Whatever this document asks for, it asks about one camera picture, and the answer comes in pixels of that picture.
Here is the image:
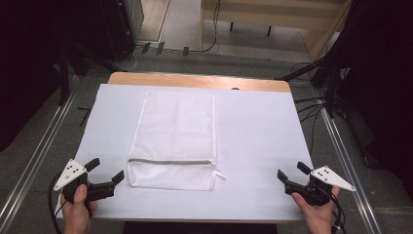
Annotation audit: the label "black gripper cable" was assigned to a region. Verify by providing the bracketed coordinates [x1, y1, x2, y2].
[48, 174, 67, 234]
[329, 191, 348, 234]

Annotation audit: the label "black metal stand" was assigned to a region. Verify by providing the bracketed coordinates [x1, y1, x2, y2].
[57, 43, 71, 106]
[276, 57, 342, 120]

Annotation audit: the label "dark computer cabinet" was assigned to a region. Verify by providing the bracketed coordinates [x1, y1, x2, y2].
[98, 0, 145, 62]

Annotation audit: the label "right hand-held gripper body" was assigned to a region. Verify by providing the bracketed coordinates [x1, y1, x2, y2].
[284, 165, 357, 207]

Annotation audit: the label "person's right hand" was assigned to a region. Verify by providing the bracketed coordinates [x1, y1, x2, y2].
[290, 187, 341, 234]

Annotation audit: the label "person's dark clothing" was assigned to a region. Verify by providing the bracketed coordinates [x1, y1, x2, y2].
[122, 221, 279, 234]

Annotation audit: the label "white mesh laundry bag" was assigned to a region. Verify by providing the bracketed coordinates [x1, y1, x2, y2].
[126, 91, 227, 192]

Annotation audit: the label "light wooden furniture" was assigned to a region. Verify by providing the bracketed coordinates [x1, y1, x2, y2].
[200, 0, 354, 62]

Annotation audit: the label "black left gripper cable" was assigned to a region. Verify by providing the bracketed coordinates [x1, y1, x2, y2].
[48, 174, 67, 234]

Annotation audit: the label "white table cover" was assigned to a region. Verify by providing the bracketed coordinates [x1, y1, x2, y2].
[56, 83, 315, 222]

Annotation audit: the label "black hanging cable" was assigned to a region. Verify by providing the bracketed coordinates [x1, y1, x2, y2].
[189, 0, 222, 55]

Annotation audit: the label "wooden table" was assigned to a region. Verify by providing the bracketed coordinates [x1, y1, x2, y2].
[107, 71, 292, 94]

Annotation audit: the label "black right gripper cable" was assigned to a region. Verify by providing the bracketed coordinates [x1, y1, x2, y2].
[329, 191, 348, 234]

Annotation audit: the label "person's left hand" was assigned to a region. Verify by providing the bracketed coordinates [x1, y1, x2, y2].
[60, 183, 97, 234]

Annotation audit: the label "metal floor rail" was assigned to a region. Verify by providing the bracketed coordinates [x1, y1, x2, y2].
[0, 92, 78, 230]
[319, 105, 384, 234]

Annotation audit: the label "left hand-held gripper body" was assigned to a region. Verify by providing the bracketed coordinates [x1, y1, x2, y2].
[53, 158, 117, 209]

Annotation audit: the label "black floor cables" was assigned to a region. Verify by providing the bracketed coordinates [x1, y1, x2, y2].
[290, 61, 327, 157]

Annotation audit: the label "black curtain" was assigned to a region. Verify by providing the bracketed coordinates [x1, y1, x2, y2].
[334, 0, 413, 203]
[0, 0, 108, 154]

